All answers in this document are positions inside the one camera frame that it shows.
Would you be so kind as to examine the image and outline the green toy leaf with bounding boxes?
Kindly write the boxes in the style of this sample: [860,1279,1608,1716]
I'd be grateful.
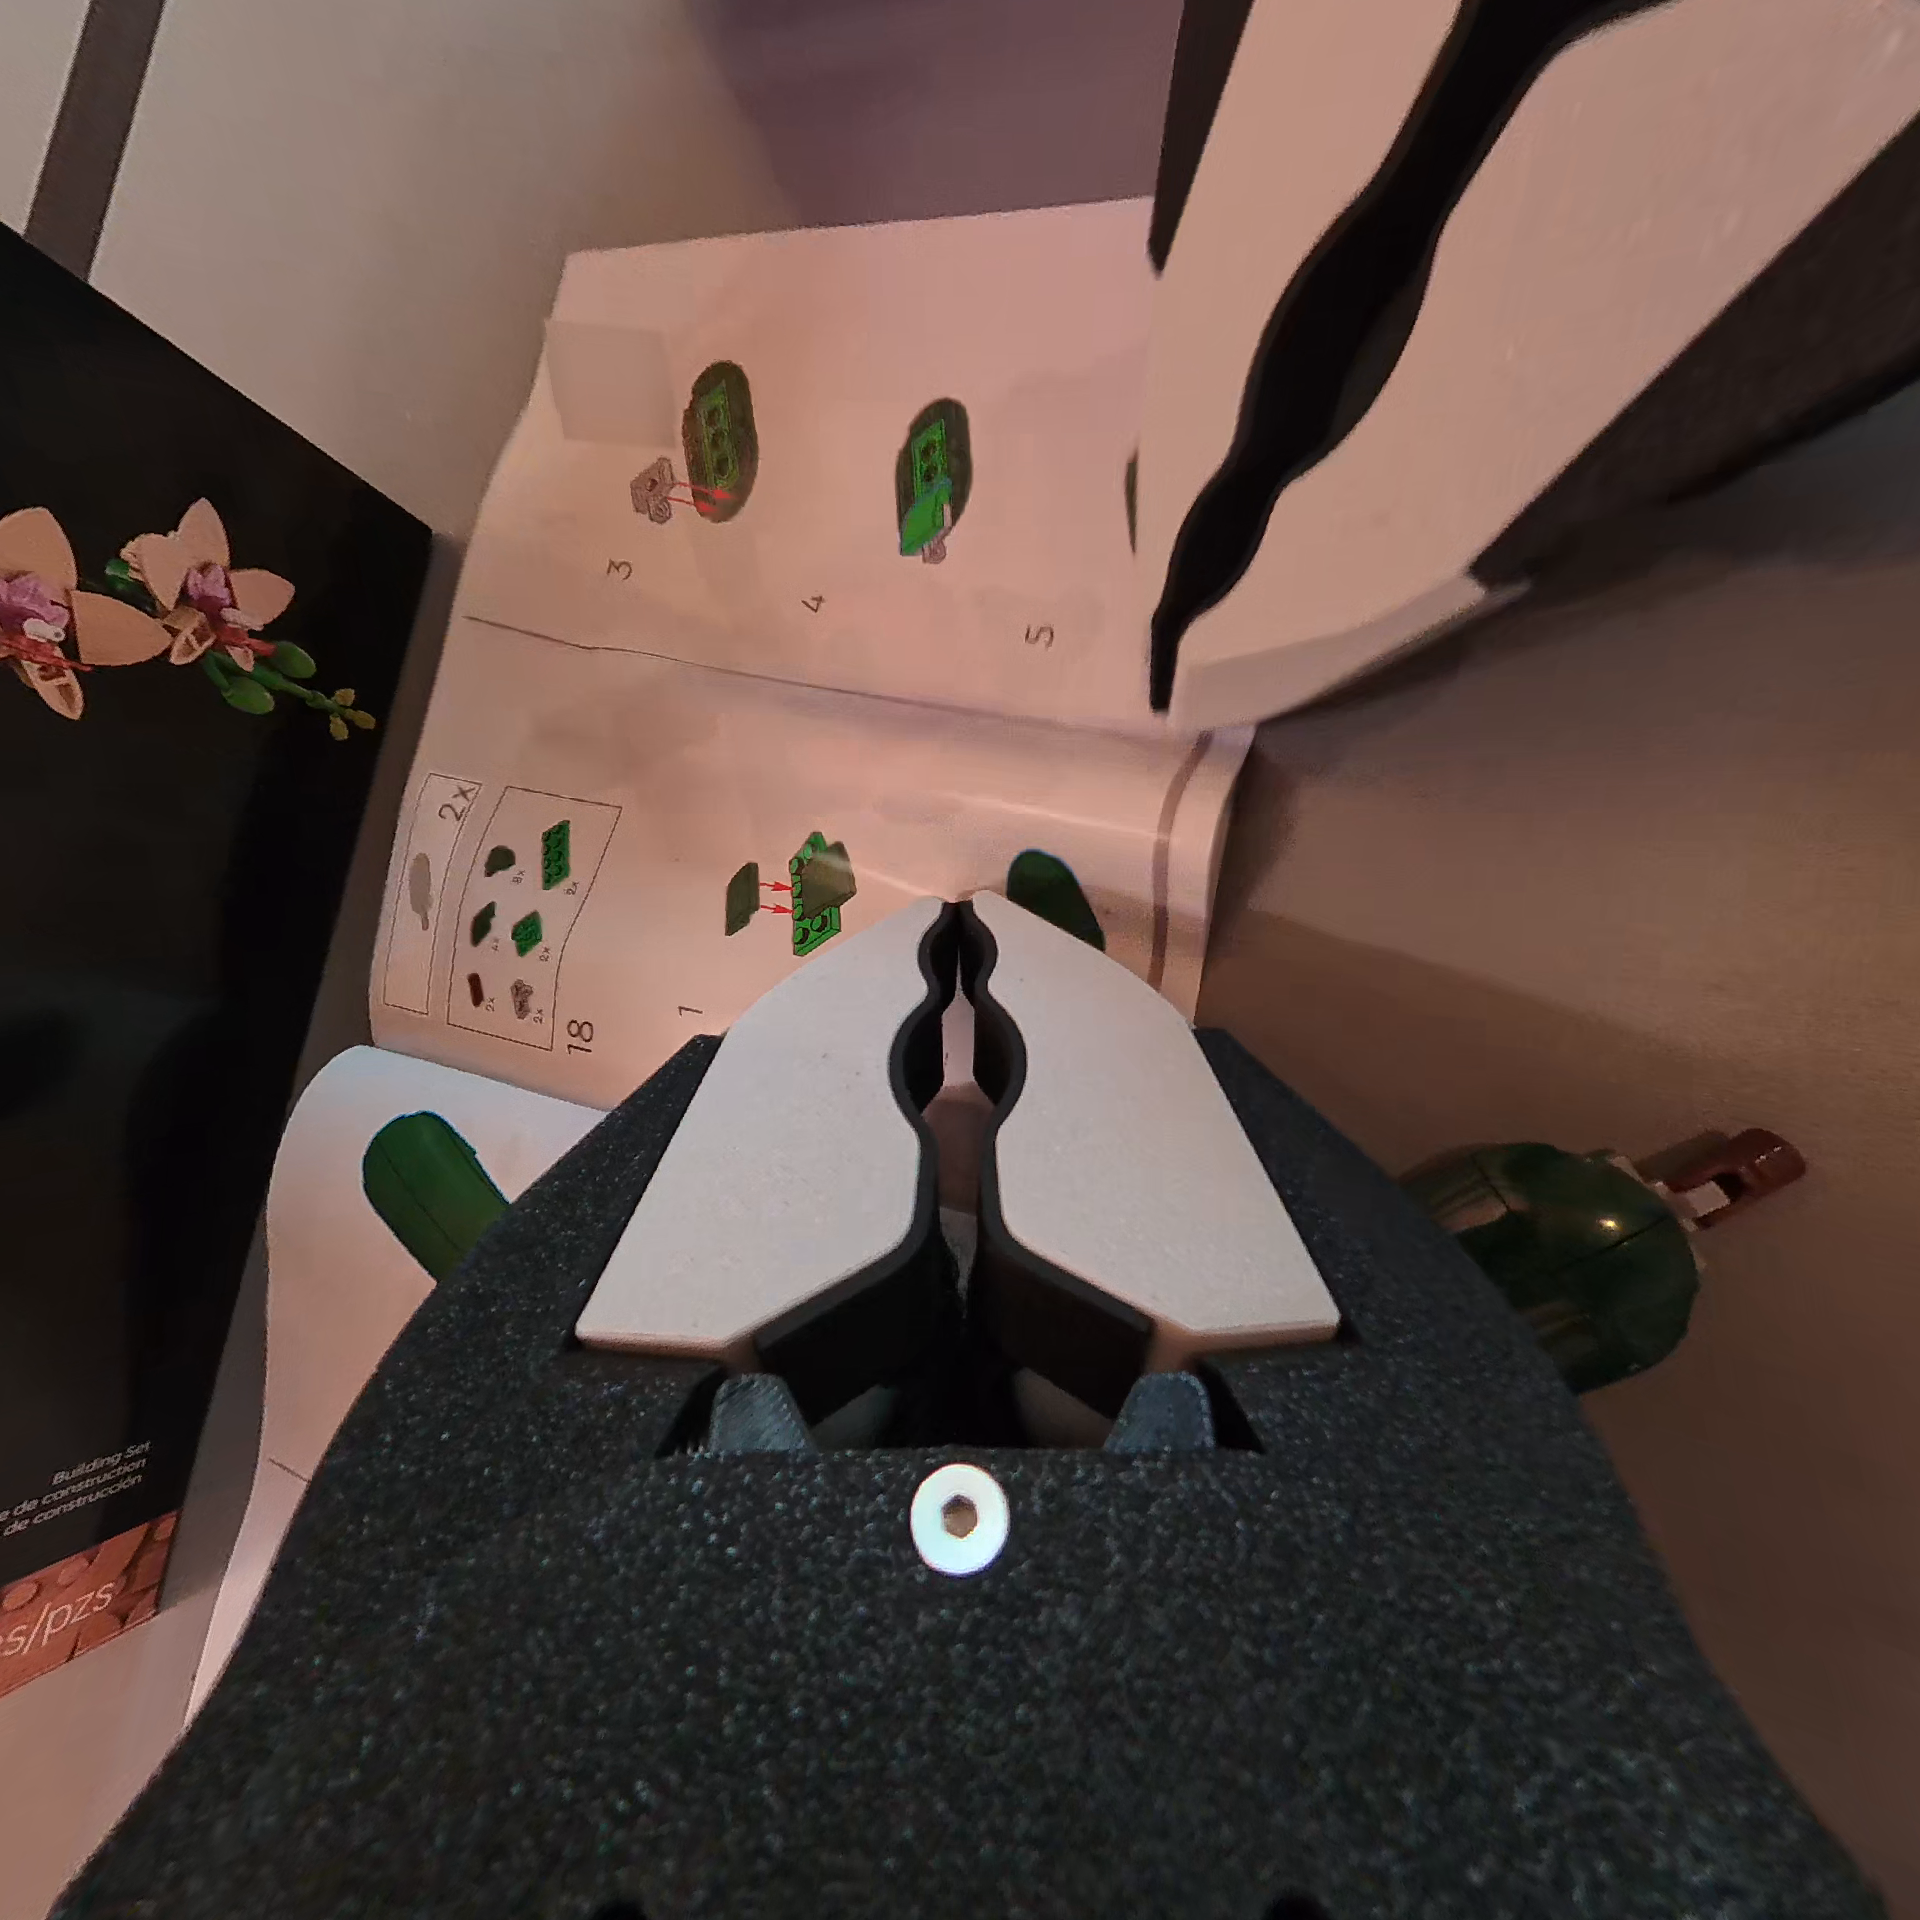
[1402,1127,1805,1390]

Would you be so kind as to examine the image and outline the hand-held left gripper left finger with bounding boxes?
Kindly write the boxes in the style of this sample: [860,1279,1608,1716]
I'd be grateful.
[573,894,963,1374]

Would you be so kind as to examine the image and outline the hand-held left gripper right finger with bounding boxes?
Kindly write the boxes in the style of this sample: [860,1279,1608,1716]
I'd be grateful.
[960,886,1346,1374]

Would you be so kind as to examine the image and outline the grey desk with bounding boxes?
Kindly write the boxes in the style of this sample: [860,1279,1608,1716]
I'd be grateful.
[0,0,1920,1920]

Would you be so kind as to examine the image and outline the black orchid toy set box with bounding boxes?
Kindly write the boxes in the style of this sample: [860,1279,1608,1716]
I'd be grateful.
[0,222,436,1704]

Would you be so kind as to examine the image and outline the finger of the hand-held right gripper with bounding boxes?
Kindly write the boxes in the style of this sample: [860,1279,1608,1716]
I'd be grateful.
[1137,0,1562,712]
[1161,0,1920,731]

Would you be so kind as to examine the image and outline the building instruction booklet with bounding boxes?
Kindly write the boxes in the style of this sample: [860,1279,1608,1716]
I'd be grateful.
[188,195,1255,1711]

